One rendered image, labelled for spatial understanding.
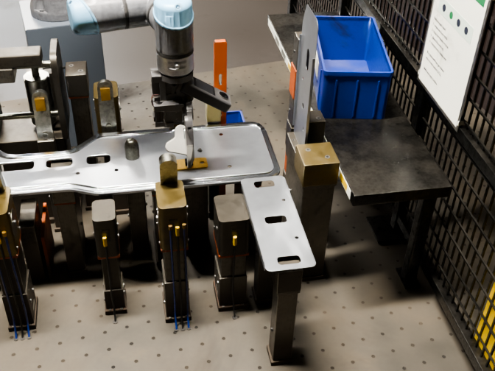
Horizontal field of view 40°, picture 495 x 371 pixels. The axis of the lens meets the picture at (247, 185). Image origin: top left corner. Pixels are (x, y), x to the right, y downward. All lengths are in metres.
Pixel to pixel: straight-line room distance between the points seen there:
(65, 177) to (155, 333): 0.40
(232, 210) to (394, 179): 0.36
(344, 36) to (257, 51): 2.32
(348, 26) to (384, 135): 0.38
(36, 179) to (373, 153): 0.75
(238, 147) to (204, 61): 2.50
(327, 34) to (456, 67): 0.53
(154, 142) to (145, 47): 2.65
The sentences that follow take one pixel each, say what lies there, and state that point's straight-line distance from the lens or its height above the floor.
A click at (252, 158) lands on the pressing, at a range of 1.59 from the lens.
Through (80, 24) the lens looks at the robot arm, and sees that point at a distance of 1.41.
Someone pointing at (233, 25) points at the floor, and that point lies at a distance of 4.53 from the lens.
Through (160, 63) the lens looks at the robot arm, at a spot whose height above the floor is 1.27.
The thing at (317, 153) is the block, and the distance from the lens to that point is 1.52.
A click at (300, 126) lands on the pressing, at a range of 1.62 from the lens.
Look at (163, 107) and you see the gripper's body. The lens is 1.44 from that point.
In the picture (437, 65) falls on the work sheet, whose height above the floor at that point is 1.22.
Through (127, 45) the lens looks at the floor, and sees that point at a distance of 4.31.
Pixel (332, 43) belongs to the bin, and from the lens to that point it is 1.93.
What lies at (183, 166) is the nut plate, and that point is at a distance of 1.56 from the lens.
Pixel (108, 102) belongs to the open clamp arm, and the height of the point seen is 1.06.
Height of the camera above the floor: 1.94
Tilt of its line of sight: 38 degrees down
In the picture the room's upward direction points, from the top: 2 degrees clockwise
